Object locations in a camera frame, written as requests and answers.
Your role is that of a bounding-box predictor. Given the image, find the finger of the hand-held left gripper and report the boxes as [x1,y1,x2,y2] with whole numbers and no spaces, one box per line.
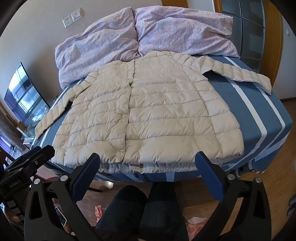
[14,145,56,169]

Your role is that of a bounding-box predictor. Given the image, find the white light switch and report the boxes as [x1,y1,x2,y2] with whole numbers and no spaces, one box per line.
[71,8,83,23]

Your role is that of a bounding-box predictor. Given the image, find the blue striped bed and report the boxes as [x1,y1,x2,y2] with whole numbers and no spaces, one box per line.
[30,54,292,184]

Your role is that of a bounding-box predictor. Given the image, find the person's leg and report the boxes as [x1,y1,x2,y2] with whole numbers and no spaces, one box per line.
[95,185,148,241]
[138,182,188,241]

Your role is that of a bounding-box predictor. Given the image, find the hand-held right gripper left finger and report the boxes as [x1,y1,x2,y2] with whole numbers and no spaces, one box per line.
[24,152,102,241]

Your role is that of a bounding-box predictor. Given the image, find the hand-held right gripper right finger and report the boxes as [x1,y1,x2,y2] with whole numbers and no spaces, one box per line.
[195,151,278,241]

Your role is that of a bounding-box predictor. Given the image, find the person's right leg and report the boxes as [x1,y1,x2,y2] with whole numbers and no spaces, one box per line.
[138,182,188,241]

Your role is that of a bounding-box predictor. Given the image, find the pink and white plastic bag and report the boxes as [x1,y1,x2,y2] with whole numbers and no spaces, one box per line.
[184,216,210,241]

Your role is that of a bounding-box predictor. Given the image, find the flat screen television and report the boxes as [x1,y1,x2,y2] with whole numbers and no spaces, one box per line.
[4,62,51,127]

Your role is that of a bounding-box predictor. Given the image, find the small pink plastic bag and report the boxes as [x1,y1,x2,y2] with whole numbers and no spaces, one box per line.
[94,205,106,219]

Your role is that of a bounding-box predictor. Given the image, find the wooden door frame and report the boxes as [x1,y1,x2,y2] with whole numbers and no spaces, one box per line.
[212,0,284,87]

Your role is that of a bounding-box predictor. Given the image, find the lilac floral duvet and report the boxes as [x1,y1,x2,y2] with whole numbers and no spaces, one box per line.
[55,6,240,90]

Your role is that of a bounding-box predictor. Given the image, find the cream puffer jacket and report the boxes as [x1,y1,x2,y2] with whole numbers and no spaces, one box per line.
[35,50,272,174]

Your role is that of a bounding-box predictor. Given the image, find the person's left leg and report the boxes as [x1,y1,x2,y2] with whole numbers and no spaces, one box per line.
[95,185,148,241]

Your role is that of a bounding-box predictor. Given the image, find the smartphone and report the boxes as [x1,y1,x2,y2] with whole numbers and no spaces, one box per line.
[55,206,68,227]

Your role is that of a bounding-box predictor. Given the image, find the tv stand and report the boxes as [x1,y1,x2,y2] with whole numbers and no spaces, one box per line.
[14,120,41,149]

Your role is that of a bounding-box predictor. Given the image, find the grey slippers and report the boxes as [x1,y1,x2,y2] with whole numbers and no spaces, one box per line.
[286,194,296,216]

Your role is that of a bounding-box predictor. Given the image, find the frosted glass door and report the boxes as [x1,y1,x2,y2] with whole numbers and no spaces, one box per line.
[221,0,265,68]

